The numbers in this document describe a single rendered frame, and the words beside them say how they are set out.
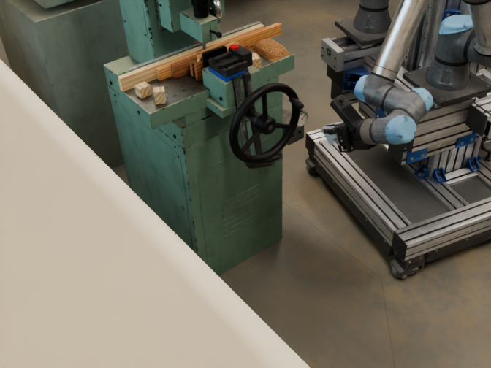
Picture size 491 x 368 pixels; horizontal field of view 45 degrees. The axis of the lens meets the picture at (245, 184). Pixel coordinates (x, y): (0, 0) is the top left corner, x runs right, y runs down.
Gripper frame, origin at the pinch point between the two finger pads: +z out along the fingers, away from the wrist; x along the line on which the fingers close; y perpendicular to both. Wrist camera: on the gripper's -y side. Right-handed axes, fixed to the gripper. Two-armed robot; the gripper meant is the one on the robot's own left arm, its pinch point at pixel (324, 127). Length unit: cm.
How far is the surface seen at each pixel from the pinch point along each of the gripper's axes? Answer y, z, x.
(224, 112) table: -14.7, 18.9, -21.6
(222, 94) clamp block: -20.2, 18.1, -20.6
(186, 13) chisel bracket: -48, 36, -13
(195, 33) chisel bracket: -41, 33, -14
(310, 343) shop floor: 80, 27, -17
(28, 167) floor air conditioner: -36, -132, -108
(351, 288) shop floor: 75, 36, 14
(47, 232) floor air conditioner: -35, -134, -108
